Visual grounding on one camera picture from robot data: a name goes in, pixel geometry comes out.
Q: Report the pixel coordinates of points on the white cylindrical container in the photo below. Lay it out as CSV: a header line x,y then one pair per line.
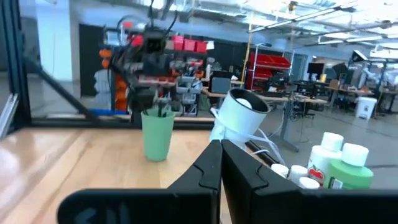
x,y
239,119

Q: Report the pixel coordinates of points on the black aluminium table frame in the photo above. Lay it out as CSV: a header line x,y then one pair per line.
x,y
15,62

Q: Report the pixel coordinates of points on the grey parts drawer rack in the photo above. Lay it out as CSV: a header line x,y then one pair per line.
x,y
188,93

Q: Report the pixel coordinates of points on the large white paint bottle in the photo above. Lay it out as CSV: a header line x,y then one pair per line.
x,y
323,158

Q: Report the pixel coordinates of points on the green plastic cup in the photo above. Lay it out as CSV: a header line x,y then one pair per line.
x,y
157,137

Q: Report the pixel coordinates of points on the grey black equipment case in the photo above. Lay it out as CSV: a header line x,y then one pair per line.
x,y
220,84

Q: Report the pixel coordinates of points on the silver aluminium extrusion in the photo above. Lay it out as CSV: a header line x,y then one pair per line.
x,y
7,115

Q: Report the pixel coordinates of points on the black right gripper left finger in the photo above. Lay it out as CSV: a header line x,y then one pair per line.
x,y
205,174

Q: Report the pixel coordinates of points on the white round ball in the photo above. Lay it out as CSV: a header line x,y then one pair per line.
x,y
244,102

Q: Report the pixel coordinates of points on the white waste bin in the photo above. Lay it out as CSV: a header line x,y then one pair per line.
x,y
365,107

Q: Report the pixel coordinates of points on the red storage bin shelf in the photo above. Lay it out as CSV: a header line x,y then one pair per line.
x,y
264,70

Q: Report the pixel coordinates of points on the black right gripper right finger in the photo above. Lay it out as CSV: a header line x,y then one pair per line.
x,y
242,180

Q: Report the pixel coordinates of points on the large green paint bottle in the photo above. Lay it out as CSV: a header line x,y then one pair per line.
x,y
349,172

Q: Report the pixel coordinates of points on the small grey paint bottle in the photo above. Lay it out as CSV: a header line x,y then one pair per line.
x,y
308,183

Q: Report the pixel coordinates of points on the small red paint bottle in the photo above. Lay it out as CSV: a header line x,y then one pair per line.
x,y
297,173

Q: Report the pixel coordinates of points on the black computer monitor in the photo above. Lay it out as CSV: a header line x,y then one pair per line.
x,y
315,68

